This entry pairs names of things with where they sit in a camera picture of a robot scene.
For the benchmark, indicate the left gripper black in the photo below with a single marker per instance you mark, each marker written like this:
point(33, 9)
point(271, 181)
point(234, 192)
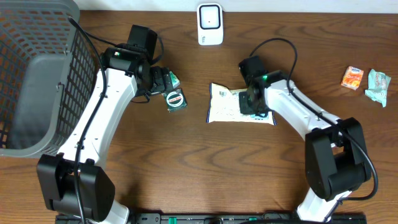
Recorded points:
point(166, 83)

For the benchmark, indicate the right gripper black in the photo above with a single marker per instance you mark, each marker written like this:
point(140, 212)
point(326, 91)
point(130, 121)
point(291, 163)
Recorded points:
point(244, 108)

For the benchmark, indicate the green white packet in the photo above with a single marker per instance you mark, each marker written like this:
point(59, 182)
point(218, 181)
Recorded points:
point(174, 79)

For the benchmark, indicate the dark green round-label packet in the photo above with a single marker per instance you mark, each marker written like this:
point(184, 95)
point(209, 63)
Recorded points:
point(175, 100)

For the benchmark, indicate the large yellow snack bag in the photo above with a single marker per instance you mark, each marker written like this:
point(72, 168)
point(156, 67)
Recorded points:
point(224, 107)

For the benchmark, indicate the orange small packet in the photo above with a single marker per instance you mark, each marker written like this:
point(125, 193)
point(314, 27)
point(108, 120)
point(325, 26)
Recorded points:
point(352, 78)

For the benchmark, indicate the light blue small packet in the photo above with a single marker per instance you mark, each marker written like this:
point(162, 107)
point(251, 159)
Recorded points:
point(378, 84)

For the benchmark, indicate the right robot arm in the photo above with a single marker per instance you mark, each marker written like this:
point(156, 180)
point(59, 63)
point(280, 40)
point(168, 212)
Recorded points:
point(335, 149)

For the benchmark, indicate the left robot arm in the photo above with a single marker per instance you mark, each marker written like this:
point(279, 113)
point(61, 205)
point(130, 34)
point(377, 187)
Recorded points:
point(73, 182)

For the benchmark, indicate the white barcode scanner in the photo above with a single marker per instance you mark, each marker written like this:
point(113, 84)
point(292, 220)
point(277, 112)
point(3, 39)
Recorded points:
point(210, 24)

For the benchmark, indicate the grey plastic mesh basket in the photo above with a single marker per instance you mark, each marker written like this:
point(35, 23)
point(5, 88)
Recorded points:
point(48, 73)

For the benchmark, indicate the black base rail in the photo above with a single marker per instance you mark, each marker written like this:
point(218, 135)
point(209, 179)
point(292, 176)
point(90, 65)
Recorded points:
point(269, 217)

